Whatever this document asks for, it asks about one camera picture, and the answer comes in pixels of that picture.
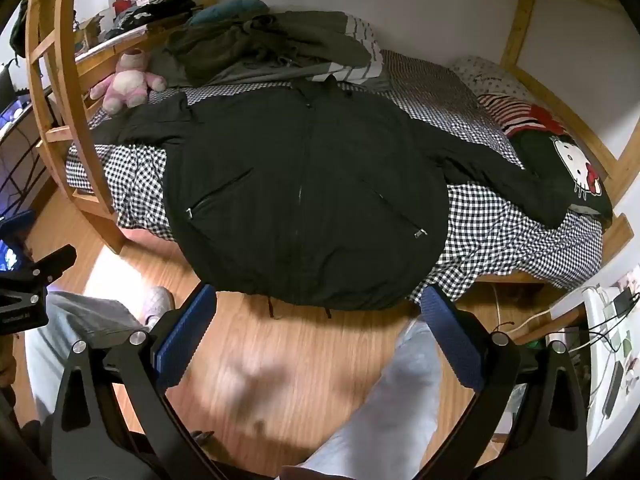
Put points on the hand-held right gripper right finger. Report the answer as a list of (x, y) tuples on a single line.
[(450, 340)]

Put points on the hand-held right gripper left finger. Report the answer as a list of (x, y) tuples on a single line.
[(186, 336)]

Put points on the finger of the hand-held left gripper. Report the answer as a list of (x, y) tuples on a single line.
[(52, 262)]

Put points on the black zip jacket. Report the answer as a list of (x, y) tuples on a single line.
[(310, 185)]

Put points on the black clothes pile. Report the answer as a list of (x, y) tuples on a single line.
[(150, 12)]

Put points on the person's grey shoe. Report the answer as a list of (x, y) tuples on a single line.
[(159, 305)]

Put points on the person's left leg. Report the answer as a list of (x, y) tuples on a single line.
[(75, 325)]

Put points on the person's leg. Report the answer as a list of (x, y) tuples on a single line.
[(380, 410), (75, 325)]

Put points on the person's right leg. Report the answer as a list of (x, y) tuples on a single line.
[(380, 410)]

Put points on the black white checkered bed sheet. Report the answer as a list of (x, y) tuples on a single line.
[(500, 230)]

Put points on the computer monitor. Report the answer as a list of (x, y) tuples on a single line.
[(7, 110)]

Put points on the wooden ladder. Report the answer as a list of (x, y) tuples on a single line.
[(65, 85)]

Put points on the black charger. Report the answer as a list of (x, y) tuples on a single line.
[(626, 303)]

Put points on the red striped cat print pillow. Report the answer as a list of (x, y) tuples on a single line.
[(565, 160)]

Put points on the white dotted pillow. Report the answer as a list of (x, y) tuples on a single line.
[(487, 77)]

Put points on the grey white striped blanket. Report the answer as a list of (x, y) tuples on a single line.
[(367, 55)]

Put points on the olive green coat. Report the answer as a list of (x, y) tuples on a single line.
[(260, 45)]

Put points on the teal pillow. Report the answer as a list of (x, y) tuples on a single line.
[(230, 10)]

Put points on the wooden bed frame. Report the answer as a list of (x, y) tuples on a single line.
[(575, 95)]

